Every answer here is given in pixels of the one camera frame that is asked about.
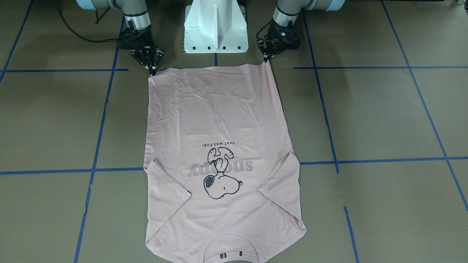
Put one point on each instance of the pink Snoopy t-shirt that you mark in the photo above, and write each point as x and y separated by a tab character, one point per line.
223	179

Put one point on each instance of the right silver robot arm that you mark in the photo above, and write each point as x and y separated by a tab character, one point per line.
135	12

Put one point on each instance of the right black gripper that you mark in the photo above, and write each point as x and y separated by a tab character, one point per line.
143	39

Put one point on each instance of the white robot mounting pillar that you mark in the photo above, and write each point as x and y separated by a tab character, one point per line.
215	26

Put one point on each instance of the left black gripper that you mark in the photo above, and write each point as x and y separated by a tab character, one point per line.
269	36

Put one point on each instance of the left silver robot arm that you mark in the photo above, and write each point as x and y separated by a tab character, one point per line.
289	10

